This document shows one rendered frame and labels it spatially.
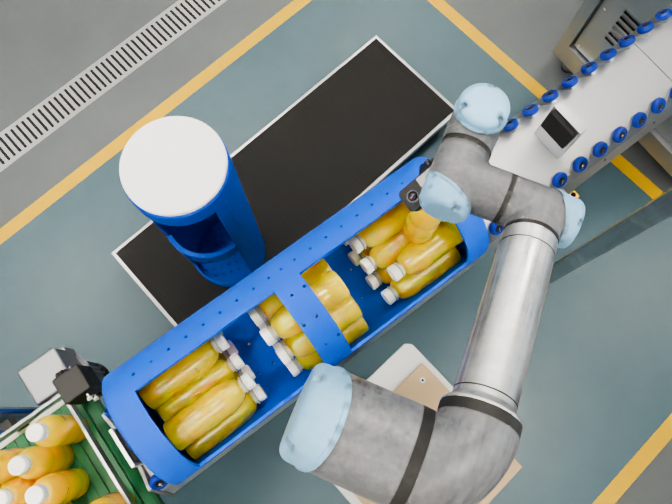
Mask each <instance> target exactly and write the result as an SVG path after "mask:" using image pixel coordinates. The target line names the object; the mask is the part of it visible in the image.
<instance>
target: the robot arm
mask: <svg viewBox="0 0 672 504"><path fill-rule="evenodd" d="M509 113H510V103H509V100H508V97H507V96H506V94H505V93H504V92H503V91H502V90H501V89H500V88H498V87H496V86H494V85H491V84H488V83H478V84H474V85H471V86H469V87H468V88H466V89H465V90H464V91H463V92H462V94H461V96H460V98H459V99H458V100H457V101H456V103H455V105H454V111H453V113H452V116H451V118H450V121H449V122H448V123H447V128H446V130H445V133H444V135H443V137H442V141H441V143H440V146H439V148H438V151H437V153H436V155H435V158H433V157H432V158H431V159H427V160H426V161H424V163H422V164H421V165H420V168H419V176H417V177H416V178H415V179H414V180H413V181H411V182H410V183H409V184H408V185H407V186H406V187H404V188H403V189H402V190H401V191H400V192H399V197H400V198H401V200H402V201H403V202H404V204H405V205H406V206H407V208H408V209H409V210H410V211H416V212H417V211H420V210H421V209H423V210H424V211H425V212H426V213H427V214H429V215H430V216H432V217H434V218H436V219H438V220H440V221H443V222H445V221H447V222H450V223H461V222H463V221H465V220H466V218H467V216H468V215H470V214H472V215H475V216H477V217H480V218H483V219H485V220H488V221H490V222H493V223H495V224H498V225H500V226H503V227H504V228H503V231H502V234H501V237H500V241H499V244H498V247H497V250H496V253H495V257H494V260H493V263H492V266H491V269H490V272H489V276H488V279H487V282H486V285H485V288H484V292H483V295H482V298H481V301H480V304H479V307H478V311H477V314H476V317H475V320H474V323H473V327H472V330H471V333H470V336H469V339H468V343H467V346H466V349H465V352H464V355H463V358H462V362H461V365H460V368H459V371H458V374H457V378H456V381H455V384H454V387H453V390H452V392H450V393H447V394H445V395H443V396H442V397H441V399H440V402H439V405H438V408H437V411H435V410H434V409H431V408H429V407H427V406H425V405H423V404H420V403H418V402H416V401H413V400H411V399H409V398H406V397H404V396H402V395H400V394H397V393H395V392H393V391H390V390H388V389H386V388H383V387H381V386H379V385H377V384H374V383H372V382H370V381H367V380H365V379H363V378H360V377H358V376H356V375H354V374H351V373H349V372H348V371H347V370H346V369H344V368H342V367H339V366H335V367H334V366H332V365H329V364H326V363H320V364H317V365H316V366H315V367H314V368H313V369H312V371H311V373H310V375H309V377H308V379H307V380H306V382H305V384H304V387H303V389H302V391H301V393H300V395H299V398H298V400H297V402H296V404H295V407H294V409H293V411H292V414H291V416H290V419H289V421H288V424H287V426H286V429H285V432H284V435H283V437H282V440H281V443H280V448H279V452H280V455H281V457H282V458H283V460H285V461H286V462H288V463H290V464H292V465H294V466H295V468H296V469H297V470H299V471H302V472H309V473H311V474H313V475H315V476H317V477H319V478H322V479H324V480H326V481H328V482H330V483H333V484H335V485H337V486H339V487H341V488H343V489H346V490H348V491H350V492H352V493H354V494H357V495H359V496H361V497H363V498H365V499H367V500H370V501H372V502H374V503H376V504H478V503H479V502H480V501H482V500H483V499H484V498H485V497H486V496H487V495H488V494H489V493H490V492H491V491H492V490H493V489H494V488H495V487H496V486H497V484H498V483H499V482H500V481H501V479H502V478H503V477H504V475H505V474H506V472H507V471H508V469H509V467H510V465H511V463H512V461H513V459H514V457H515V455H516V452H517V449H518V446H519V442H520V437H521V433H522V430H523V423H522V421H521V419H520V418H519V416H518V415H517V409H518V405H519V401H520V397H521V393H522V389H523V385H524V381H525V377H526V373H527V369H528V365H529V361H530V357H531V353H532V349H533V345H534V341H535V336H536V332H537V328H538V324H539V320H540V316H541V312H542V308H543V304H544V300H545V296H546V292H547V288H548V284H549V280H550V276H551V272H552V268H553V264H554V260H555V256H556V252H557V248H566V247H568V246H569V245H570V244H571V243H572V242H573V240H574V239H575V237H576V236H577V234H578V232H579V230H580V227H581V224H582V222H583V220H584V216H585V205H584V203H583V202H582V201H581V200H580V199H578V198H575V197H573V196H571V195H568V194H566V193H564V192H563V191H562V190H560V189H557V188H551V187H548V186H546V185H543V184H540V183H538V182H535V181H532V180H530V179H527V178H524V177H522V176H519V175H516V174H514V173H512V172H509V171H506V170H504V169H501V168H498V167H496V166H493V165H490V164H489V160H490V157H491V154H492V151H493V149H494V146H495V143H496V141H497V138H498V136H499V134H500V131H501V130H502V129H503V128H504V127H505V125H506V123H507V118H508V116H509Z"/></svg>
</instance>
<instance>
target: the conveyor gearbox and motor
mask: <svg viewBox="0 0 672 504"><path fill-rule="evenodd" d="M76 364H78V365H84V366H90V367H91V368H92V369H93V371H94V372H95V374H96V376H97V377H98V379H99V380H100V381H101V383H102V380H103V378H104V377H105V376H106V375H107V374H109V371H108V369H107V368H106V367H105V366H103V365H101V364H98V363H94V362H90V361H86V360H85V359H84V358H83V357H81V356H79V355H77V354H76V352H75V350H74V349H70V348H66V347H62V348H61V349H57V348H50V349H49V351H48V352H46V353H45V354H43V355H42V356H40V357H39V358H37V359H36V360H34V361H33V362H31V363H30V364H29V365H27V366H26V367H22V368H21V370H20V371H19V372H18V375H19V376H20V378H21V380H22V381H23V383H24V385H25V386H26V388H27V390H28V391H29V393H30V395H31V396H32V398H33V400H34V401H35V403H36V404H37V405H44V404H45V403H46V402H48V401H49V400H51V399H52V398H54V397H55V396H56V395H58V394H59V393H58V391H57V390H56V388H55V387H54V385H53V383H52V381H53V380H54V379H55V378H56V377H55V374H56V373H58V372H59V371H60V370H63V369H65V368H66V369H67V370H68V369H69V368H68V367H69V366H74V365H76Z"/></svg>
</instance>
